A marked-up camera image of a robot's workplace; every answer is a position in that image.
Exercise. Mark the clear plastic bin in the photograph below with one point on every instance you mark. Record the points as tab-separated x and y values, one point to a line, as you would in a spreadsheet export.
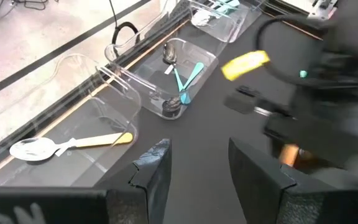
244	25
73	102
197	56

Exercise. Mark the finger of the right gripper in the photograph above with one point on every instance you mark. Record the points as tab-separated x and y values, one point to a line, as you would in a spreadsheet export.
278	132
325	157

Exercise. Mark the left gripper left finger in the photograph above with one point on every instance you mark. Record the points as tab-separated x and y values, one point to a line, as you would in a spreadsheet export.
148	186

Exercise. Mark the black table mat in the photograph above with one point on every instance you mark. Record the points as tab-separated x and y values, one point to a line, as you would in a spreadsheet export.
204	124

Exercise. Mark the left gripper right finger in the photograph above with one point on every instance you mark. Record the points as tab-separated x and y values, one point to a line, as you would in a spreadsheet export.
259	186

